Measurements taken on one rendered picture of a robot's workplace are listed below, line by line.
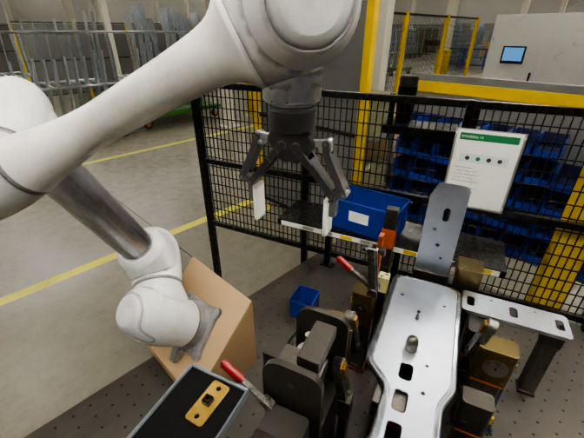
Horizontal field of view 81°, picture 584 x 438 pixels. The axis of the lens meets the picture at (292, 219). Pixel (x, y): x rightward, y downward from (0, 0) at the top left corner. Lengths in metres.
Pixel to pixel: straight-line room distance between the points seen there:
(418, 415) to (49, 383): 2.10
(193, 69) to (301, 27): 0.13
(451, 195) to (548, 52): 6.02
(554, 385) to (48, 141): 1.58
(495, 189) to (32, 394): 2.53
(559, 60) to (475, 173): 5.71
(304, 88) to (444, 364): 0.79
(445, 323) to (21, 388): 2.27
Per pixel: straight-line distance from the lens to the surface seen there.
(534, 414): 1.46
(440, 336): 1.11
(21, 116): 0.79
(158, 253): 1.13
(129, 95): 0.45
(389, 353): 1.02
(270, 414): 0.80
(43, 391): 2.54
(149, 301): 1.08
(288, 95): 0.50
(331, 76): 2.84
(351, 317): 0.94
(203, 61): 0.37
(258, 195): 0.62
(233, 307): 1.17
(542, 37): 7.15
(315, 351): 0.75
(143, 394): 1.37
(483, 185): 1.49
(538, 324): 1.28
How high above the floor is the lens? 1.76
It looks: 29 degrees down
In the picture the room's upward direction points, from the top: straight up
